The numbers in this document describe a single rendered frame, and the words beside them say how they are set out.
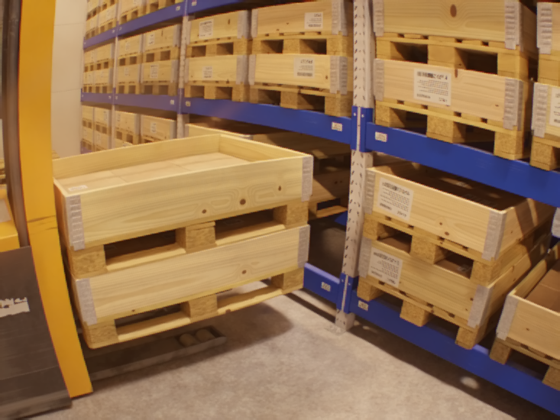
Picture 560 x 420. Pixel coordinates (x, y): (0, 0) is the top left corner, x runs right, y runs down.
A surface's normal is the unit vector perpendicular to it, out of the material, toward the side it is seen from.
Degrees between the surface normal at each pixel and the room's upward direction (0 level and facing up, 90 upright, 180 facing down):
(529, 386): 90
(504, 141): 90
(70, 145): 90
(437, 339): 90
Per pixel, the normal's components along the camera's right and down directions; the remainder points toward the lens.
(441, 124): -0.79, 0.17
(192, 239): 0.62, 0.27
